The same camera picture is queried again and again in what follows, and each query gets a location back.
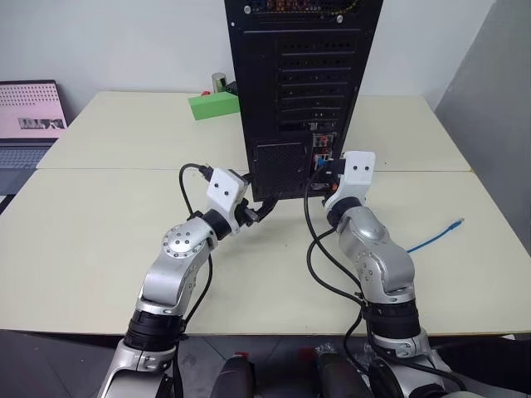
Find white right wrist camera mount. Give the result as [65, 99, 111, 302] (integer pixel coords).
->
[322, 150, 378, 211]

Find dark rounded shape red mark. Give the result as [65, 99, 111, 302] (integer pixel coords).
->
[212, 352, 257, 398]

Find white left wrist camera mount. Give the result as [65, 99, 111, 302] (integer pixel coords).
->
[205, 167, 249, 237]

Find laptop with pink screen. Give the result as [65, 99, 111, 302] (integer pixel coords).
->
[0, 79, 69, 197]

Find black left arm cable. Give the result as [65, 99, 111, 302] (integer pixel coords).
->
[172, 163, 215, 398]

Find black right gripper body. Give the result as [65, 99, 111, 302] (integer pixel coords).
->
[326, 156, 348, 188]

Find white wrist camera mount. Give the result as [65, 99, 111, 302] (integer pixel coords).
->
[322, 150, 378, 211]
[205, 167, 249, 237]

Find black computer tower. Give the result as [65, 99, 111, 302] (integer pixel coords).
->
[224, 0, 383, 201]

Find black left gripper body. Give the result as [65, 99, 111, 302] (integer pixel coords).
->
[234, 197, 261, 228]

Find blue ethernet cable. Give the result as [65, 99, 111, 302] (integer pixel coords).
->
[405, 217, 466, 255]

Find green rectangular box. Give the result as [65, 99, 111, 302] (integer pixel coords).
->
[188, 91, 241, 122]

